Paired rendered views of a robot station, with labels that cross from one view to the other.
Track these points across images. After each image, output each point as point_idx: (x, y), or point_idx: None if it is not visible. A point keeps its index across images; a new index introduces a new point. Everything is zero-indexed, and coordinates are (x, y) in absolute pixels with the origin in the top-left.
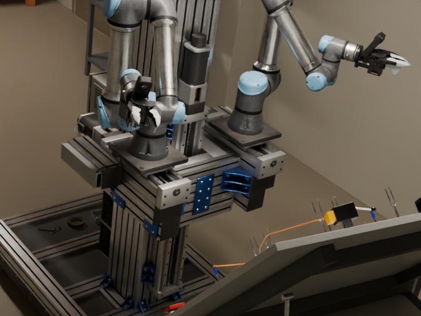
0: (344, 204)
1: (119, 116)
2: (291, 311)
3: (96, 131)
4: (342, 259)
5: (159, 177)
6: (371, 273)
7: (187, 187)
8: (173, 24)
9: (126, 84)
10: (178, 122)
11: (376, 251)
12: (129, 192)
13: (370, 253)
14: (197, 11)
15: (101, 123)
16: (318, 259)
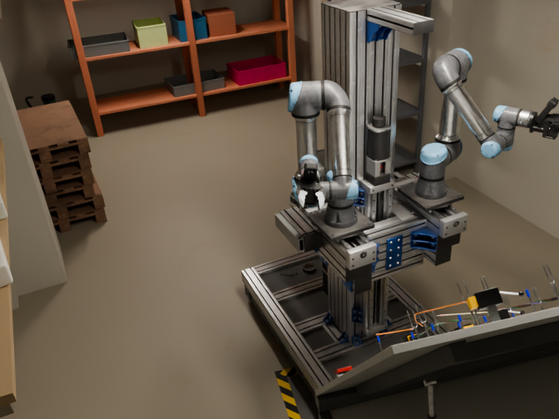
0: (487, 289)
1: None
2: (465, 368)
3: None
4: (483, 350)
5: (349, 241)
6: None
7: (373, 250)
8: (345, 112)
9: (301, 169)
10: (353, 198)
11: (524, 339)
12: (328, 253)
13: (516, 342)
14: (376, 96)
15: (296, 199)
16: (449, 357)
